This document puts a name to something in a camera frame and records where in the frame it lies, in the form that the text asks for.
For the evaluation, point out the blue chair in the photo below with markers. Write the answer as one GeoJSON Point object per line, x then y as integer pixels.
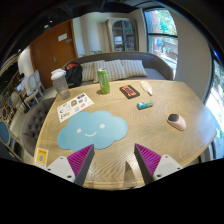
{"type": "Point", "coordinates": [10, 146]}

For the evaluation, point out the white sticker sheet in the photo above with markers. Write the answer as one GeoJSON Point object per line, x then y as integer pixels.
{"type": "Point", "coordinates": [73, 106]}

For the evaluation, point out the striped cushion right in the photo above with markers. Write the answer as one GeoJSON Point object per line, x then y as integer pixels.
{"type": "Point", "coordinates": [133, 68]}

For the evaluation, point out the white chair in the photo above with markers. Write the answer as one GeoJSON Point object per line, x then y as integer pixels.
{"type": "Point", "coordinates": [29, 87]}

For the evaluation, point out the grey tufted chair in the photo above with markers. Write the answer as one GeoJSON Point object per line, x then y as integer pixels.
{"type": "Point", "coordinates": [33, 124]}

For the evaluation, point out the yellow QR code sticker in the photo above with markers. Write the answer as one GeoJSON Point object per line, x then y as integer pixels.
{"type": "Point", "coordinates": [41, 157]}

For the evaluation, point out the black backpack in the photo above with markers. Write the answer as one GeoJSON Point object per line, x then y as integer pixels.
{"type": "Point", "coordinates": [73, 74]}

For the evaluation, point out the grey sofa bench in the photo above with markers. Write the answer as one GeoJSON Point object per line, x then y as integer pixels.
{"type": "Point", "coordinates": [155, 67]}

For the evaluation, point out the striped cushion left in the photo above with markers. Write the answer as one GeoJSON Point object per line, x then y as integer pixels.
{"type": "Point", "coordinates": [89, 72]}

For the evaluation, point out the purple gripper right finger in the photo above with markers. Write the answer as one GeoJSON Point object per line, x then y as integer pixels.
{"type": "Point", "coordinates": [154, 166]}

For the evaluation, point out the striped cushion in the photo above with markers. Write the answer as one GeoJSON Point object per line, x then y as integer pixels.
{"type": "Point", "coordinates": [133, 68]}
{"type": "Point", "coordinates": [114, 68]}
{"type": "Point", "coordinates": [89, 72]}

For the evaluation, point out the black orange box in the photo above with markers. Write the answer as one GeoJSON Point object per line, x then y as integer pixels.
{"type": "Point", "coordinates": [129, 91]}

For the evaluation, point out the striped cushion middle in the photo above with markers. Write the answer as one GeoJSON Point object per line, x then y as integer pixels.
{"type": "Point", "coordinates": [114, 68]}

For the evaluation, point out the clear shaker bottle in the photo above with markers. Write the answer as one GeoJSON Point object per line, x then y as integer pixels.
{"type": "Point", "coordinates": [60, 83]}

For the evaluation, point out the green drink can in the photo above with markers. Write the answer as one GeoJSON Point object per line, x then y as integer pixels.
{"type": "Point", "coordinates": [103, 78]}

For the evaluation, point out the blue cloud mouse pad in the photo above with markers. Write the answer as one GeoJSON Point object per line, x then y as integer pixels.
{"type": "Point", "coordinates": [99, 128]}

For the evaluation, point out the teal small packet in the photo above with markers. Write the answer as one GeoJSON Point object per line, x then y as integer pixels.
{"type": "Point", "coordinates": [144, 105]}

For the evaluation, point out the brown wooden door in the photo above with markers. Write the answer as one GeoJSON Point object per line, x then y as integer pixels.
{"type": "Point", "coordinates": [52, 50]}

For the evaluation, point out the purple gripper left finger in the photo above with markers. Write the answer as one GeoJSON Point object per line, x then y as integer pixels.
{"type": "Point", "coordinates": [73, 168]}

